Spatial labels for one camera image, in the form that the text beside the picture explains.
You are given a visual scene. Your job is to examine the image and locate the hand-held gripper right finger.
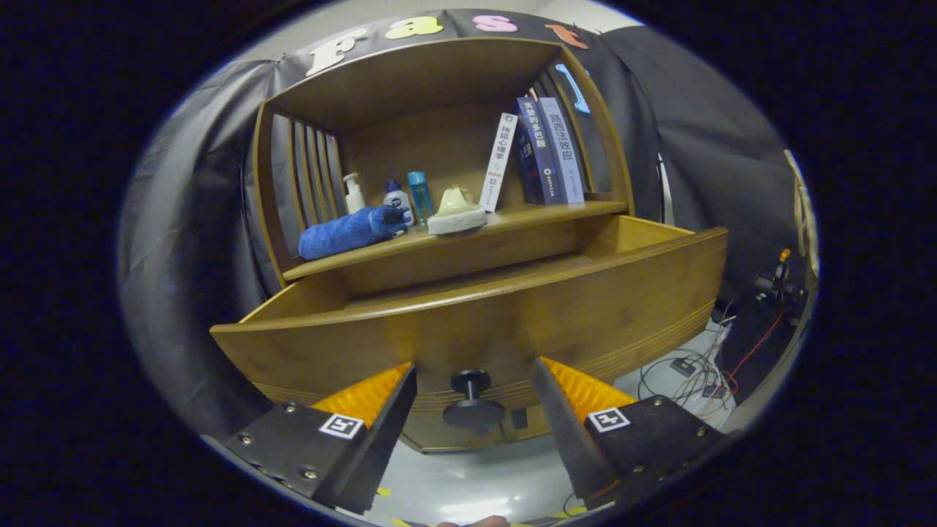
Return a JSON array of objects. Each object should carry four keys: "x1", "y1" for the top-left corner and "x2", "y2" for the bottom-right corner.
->
[{"x1": 532, "y1": 356, "x2": 725, "y2": 511}]

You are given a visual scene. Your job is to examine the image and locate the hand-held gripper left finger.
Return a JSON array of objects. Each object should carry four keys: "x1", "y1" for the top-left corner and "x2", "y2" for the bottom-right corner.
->
[{"x1": 222, "y1": 362, "x2": 419, "y2": 515}]

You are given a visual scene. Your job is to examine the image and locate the wooden drawer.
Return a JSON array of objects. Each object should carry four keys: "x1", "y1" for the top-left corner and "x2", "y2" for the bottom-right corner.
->
[{"x1": 210, "y1": 214, "x2": 730, "y2": 434}]

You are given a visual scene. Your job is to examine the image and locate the cream scrub brush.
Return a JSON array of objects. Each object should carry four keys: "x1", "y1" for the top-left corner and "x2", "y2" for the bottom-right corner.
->
[{"x1": 427, "y1": 184, "x2": 488, "y2": 236}]

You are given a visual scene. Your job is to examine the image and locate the wooden countertop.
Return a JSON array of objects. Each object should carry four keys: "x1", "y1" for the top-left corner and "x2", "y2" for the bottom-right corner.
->
[{"x1": 282, "y1": 200, "x2": 629, "y2": 283}]

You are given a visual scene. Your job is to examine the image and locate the wooden cabinet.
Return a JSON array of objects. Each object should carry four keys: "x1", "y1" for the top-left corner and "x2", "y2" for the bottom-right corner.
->
[{"x1": 253, "y1": 37, "x2": 636, "y2": 455}]

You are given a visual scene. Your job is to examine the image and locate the folded blue towel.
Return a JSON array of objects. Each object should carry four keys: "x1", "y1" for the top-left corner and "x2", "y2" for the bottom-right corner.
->
[{"x1": 298, "y1": 205, "x2": 412, "y2": 262}]

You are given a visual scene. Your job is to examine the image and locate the white bottle with blue cap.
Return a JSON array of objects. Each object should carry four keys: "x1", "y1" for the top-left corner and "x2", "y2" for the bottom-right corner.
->
[{"x1": 383, "y1": 179, "x2": 415, "y2": 226}]

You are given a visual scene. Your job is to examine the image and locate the clear blue bottle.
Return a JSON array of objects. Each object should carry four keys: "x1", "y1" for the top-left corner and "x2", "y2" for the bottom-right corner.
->
[{"x1": 407, "y1": 171, "x2": 434, "y2": 226}]

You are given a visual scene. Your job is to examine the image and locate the dark equipment pile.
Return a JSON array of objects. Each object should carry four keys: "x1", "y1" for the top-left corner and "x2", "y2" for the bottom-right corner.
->
[{"x1": 750, "y1": 249, "x2": 806, "y2": 308}]

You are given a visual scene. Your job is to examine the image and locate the black backdrop stand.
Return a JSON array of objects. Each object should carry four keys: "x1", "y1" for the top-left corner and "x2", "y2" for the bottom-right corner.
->
[{"x1": 655, "y1": 154, "x2": 676, "y2": 226}]

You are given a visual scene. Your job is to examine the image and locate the white book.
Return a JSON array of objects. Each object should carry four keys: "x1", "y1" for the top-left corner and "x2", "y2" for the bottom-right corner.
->
[{"x1": 479, "y1": 113, "x2": 519, "y2": 213}]

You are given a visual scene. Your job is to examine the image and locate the dark blue book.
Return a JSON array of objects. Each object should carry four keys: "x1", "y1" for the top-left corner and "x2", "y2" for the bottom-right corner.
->
[{"x1": 515, "y1": 97, "x2": 564, "y2": 206}]

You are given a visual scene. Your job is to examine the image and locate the pale blue book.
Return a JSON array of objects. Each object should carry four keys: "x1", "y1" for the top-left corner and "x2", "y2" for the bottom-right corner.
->
[{"x1": 538, "y1": 97, "x2": 586, "y2": 204}]

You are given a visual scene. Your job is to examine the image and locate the tangle of floor cables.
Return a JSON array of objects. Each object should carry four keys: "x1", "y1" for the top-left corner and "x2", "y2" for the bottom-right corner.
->
[{"x1": 637, "y1": 315, "x2": 788, "y2": 418}]

